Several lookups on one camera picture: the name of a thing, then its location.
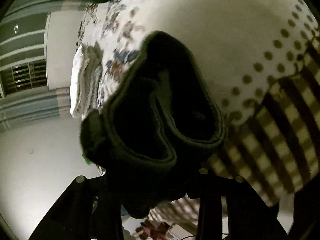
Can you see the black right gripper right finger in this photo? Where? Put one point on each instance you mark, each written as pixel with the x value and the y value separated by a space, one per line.
pixel 248 215

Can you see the dark blue denim jeans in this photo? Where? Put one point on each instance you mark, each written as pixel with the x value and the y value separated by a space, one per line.
pixel 157 130

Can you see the left green curtain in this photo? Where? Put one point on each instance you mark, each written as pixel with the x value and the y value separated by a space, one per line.
pixel 35 108

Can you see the folded grey pants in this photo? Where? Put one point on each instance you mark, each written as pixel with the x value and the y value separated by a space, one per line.
pixel 91 76

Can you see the window with metal grille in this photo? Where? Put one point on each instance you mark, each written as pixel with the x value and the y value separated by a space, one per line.
pixel 23 63

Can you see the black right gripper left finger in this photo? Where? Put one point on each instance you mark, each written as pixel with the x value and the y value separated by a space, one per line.
pixel 87 209

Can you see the folded white pants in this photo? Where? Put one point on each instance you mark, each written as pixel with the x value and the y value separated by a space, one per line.
pixel 80 62

